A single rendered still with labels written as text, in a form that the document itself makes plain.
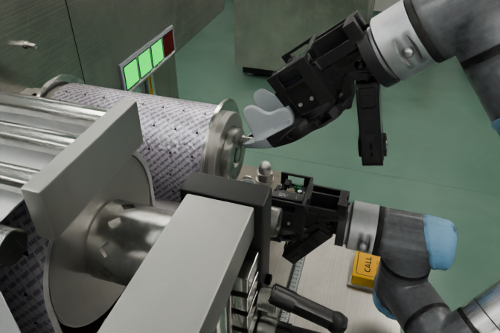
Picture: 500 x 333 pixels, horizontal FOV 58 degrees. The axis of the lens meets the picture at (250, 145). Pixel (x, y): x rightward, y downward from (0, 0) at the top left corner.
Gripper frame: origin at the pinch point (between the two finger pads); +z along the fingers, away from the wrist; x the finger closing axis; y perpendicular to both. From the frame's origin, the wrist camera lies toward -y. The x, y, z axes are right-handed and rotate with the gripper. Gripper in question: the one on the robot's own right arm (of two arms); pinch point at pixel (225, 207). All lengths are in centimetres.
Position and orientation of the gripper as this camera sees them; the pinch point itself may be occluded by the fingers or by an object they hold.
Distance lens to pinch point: 76.0
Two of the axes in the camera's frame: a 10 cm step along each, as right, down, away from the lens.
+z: -9.6, -1.7, 2.4
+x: -2.9, 5.4, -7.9
